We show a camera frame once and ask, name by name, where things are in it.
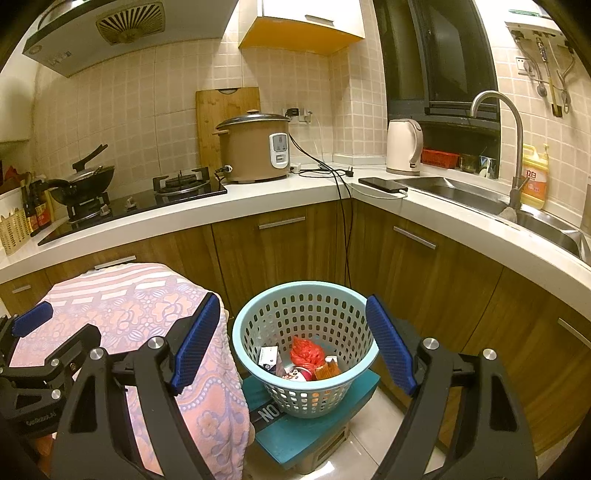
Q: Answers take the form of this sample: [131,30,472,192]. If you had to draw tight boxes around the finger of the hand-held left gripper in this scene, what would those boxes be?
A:
[0,324,101,378]
[0,302,54,352]

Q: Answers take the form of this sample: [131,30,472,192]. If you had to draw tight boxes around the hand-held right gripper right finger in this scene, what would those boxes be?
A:
[365,294,539,480]

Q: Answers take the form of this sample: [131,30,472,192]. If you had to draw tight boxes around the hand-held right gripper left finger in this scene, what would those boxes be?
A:
[50,292,222,480]

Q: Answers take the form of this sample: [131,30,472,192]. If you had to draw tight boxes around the white blue carton box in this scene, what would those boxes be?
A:
[257,346,281,376]

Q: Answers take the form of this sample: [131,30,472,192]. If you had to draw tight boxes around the red plastic bag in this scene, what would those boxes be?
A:
[290,336,327,368]

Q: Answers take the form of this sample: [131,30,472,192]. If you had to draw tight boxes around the light blue plastic basket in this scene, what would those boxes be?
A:
[232,280,380,420]

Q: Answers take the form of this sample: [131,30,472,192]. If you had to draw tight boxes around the pink floral towel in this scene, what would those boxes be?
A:
[9,262,251,480]

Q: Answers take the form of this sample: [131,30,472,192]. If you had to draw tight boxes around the cream utensil holder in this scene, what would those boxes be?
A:
[0,210,33,256]

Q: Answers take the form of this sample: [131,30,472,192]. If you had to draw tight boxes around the dark sauce bottle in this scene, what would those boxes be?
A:
[23,187,40,237]
[35,184,53,230]

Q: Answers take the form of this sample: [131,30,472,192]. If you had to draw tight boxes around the wooden base cabinet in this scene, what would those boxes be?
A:
[0,198,591,459]

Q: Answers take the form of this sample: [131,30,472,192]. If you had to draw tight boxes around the teal plastic stool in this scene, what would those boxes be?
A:
[242,369,382,468]

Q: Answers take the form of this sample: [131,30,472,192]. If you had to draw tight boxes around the black wok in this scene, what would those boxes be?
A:
[44,144,116,207]

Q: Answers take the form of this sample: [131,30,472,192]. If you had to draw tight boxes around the black glass gas hob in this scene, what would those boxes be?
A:
[38,166,228,246]

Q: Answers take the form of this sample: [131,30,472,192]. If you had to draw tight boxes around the black smartphone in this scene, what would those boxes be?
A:
[359,177,409,194]

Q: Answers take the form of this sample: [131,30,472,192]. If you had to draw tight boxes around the steel kitchen sink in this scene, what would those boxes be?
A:
[396,176,591,260]

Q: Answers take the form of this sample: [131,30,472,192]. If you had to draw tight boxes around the small red basket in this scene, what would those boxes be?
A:
[421,148,461,169]

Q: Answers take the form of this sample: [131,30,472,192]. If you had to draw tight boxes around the white electric kettle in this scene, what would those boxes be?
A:
[385,119,424,177]

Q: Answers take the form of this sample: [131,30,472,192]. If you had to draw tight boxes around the brown rice cooker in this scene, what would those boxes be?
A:
[213,108,293,184]

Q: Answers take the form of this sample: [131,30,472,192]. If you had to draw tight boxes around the yellow dish soap bottle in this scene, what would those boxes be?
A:
[519,144,550,211]

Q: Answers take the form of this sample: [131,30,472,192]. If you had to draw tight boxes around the wooden cutting board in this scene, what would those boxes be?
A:
[195,87,262,174]

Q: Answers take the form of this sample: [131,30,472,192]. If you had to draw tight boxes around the steel sink faucet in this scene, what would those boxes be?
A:
[470,90,528,217]

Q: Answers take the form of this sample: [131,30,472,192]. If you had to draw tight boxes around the grey range hood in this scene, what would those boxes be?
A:
[22,0,241,78]

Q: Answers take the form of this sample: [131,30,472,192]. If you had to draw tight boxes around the dark framed window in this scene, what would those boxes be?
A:
[373,0,502,179]

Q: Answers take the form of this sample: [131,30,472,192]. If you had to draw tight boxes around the white water heater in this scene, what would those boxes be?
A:
[504,18,573,38]

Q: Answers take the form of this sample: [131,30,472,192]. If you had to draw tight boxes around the black power cable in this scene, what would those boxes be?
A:
[287,134,357,292]

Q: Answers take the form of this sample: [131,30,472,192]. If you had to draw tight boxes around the white charging cable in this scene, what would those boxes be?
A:
[367,186,410,201]

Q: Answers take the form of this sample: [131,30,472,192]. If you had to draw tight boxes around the yellow white wall cabinet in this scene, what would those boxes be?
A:
[238,0,366,57]

